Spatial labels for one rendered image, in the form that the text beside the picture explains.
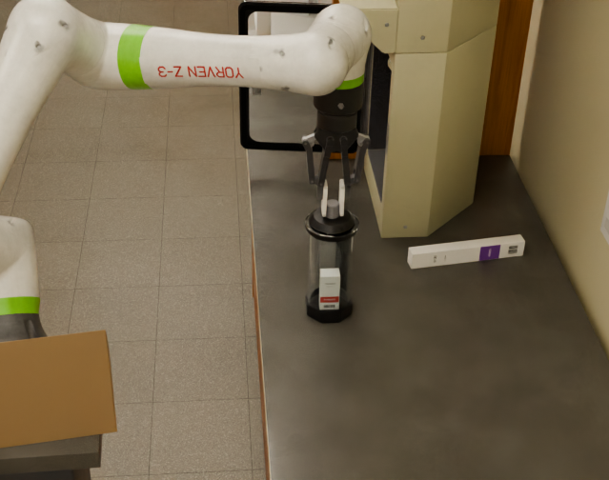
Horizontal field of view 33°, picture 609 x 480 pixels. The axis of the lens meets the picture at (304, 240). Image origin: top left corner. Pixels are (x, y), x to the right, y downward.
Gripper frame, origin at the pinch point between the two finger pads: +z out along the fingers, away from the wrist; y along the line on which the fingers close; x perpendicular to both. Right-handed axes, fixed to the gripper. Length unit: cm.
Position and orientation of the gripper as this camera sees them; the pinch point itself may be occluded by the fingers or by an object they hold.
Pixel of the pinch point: (333, 198)
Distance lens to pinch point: 204.8
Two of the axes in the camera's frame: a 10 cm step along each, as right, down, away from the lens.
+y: -10.0, 0.2, -0.8
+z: -0.3, 8.2, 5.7
